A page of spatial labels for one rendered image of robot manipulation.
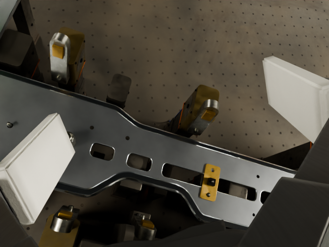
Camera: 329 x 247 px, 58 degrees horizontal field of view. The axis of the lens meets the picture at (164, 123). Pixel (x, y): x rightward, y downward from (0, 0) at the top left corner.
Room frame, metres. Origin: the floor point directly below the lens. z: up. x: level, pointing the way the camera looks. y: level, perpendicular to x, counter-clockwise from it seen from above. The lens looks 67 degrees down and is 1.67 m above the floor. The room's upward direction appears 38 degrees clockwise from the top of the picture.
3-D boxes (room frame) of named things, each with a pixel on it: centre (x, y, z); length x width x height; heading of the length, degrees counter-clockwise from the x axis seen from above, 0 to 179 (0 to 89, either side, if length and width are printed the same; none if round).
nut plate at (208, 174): (0.24, -0.17, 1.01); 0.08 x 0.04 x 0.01; 22
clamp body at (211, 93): (0.39, -0.04, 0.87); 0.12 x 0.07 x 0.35; 23
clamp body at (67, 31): (0.28, 0.29, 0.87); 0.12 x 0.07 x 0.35; 23
